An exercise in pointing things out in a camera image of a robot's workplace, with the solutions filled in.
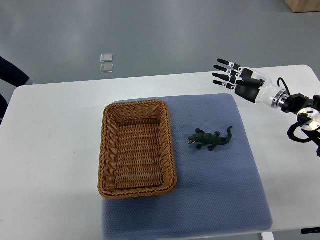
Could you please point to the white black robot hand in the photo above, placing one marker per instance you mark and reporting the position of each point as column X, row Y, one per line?
column 249, row 84

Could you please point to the lower clear floor plate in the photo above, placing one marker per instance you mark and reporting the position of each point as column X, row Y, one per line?
column 106, row 68

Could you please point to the dark green toy crocodile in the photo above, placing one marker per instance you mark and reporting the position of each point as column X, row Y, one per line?
column 212, row 139

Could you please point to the clear floor plate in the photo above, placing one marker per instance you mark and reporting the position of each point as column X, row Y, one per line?
column 106, row 68
column 106, row 57

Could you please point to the black table control panel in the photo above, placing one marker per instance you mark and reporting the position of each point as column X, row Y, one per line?
column 313, row 230

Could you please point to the brown wicker basket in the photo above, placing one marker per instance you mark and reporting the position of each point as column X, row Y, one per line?
column 136, row 151

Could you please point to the upper clear floor plate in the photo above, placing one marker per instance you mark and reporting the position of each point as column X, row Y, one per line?
column 106, row 57

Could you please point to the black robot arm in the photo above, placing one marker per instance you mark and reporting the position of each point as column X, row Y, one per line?
column 307, row 111

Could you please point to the blue-grey textured mat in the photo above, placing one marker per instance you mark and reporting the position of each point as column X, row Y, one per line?
column 217, row 192

